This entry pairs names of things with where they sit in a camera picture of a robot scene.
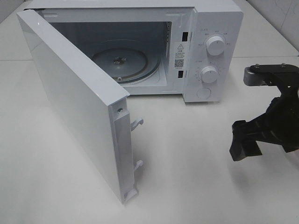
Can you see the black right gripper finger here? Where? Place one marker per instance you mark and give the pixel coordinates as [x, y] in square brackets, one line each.
[245, 137]

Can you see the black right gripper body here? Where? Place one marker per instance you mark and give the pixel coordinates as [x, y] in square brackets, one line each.
[283, 111]

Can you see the round white door button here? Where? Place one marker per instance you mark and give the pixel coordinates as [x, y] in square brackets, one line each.
[204, 93]

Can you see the white microwave door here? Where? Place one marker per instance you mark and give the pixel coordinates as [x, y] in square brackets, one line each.
[90, 103]

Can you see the lower white timer knob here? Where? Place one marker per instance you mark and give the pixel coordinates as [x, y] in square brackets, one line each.
[209, 74]

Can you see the upper white power knob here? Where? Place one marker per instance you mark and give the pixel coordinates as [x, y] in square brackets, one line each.
[215, 45]

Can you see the white microwave oven body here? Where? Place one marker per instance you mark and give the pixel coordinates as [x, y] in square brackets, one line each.
[160, 23]

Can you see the white warning label sticker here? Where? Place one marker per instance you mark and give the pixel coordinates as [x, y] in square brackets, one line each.
[179, 55]

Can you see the glass microwave turntable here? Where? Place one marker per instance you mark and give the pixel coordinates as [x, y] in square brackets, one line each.
[127, 61]

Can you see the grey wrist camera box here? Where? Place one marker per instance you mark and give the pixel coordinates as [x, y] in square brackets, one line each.
[253, 79]

